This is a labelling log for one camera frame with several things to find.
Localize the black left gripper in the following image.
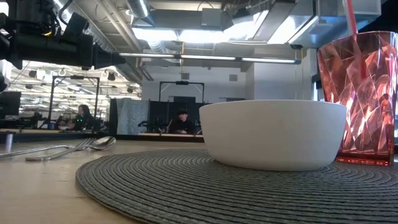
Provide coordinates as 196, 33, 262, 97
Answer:
13, 32, 127, 71

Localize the silver spoon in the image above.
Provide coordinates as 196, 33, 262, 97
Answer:
0, 136, 117, 159

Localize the silver fork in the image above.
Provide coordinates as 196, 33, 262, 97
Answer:
25, 138, 96, 162

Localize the white bowl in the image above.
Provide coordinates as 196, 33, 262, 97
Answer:
198, 99, 348, 172

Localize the red straw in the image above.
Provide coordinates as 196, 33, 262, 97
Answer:
343, 0, 368, 82

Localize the red translucent plastic cup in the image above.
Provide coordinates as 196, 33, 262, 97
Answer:
317, 30, 398, 167

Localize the grey partition panel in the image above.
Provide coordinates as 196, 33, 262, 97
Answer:
109, 98, 150, 135

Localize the person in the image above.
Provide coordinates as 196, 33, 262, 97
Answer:
169, 108, 196, 135
70, 104, 95, 132

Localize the long ceiling light fixture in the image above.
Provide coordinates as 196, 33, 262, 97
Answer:
119, 52, 302, 65

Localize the black monitor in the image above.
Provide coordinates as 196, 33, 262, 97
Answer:
0, 91, 22, 117

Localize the grey round woven placemat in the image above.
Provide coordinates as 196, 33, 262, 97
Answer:
75, 148, 398, 224

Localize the black background rig frame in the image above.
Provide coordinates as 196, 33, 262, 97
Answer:
159, 80, 205, 104
48, 75, 101, 130

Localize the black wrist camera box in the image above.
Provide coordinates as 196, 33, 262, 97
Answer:
61, 12, 90, 42

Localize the silver ceiling duct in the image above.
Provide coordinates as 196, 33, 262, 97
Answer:
126, 0, 150, 19

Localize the black metal table frame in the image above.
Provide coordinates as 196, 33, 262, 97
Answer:
0, 129, 205, 144

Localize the silver metal post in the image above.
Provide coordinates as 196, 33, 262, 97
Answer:
4, 132, 15, 153

